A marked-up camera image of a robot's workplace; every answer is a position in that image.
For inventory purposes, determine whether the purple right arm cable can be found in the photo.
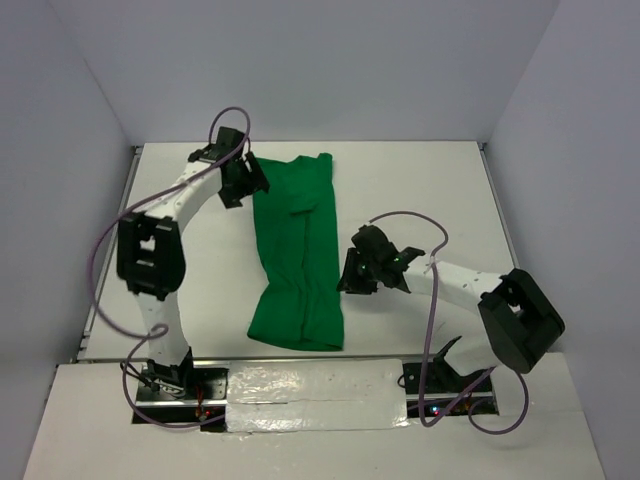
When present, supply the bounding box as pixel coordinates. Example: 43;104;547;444
364;210;531;435

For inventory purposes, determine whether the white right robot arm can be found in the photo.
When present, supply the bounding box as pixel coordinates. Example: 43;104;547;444
337;247;566;392

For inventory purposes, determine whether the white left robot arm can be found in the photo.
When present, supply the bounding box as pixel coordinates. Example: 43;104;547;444
116;146;270;394

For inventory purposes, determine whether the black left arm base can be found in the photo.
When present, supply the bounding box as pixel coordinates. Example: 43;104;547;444
133;364;229;432

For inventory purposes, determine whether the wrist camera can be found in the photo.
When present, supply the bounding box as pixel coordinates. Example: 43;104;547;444
351;224;399;264
199;126;244;163

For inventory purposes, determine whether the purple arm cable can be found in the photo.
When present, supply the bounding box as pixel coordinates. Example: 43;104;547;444
87;106;253;432
364;210;531;435

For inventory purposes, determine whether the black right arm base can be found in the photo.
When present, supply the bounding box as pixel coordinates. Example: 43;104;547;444
396;337;498;419

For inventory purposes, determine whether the aluminium table edge rail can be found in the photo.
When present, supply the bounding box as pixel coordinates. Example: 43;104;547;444
75;145;144;362

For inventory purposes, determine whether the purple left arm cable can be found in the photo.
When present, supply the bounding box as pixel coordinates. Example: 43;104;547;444
87;106;253;432

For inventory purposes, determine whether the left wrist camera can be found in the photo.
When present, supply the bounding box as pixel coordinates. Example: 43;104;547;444
199;126;244;163

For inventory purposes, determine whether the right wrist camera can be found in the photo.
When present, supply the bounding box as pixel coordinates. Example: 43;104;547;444
351;224;399;264

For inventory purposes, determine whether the green t-shirt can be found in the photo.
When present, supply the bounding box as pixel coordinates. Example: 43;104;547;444
247;153;345;352

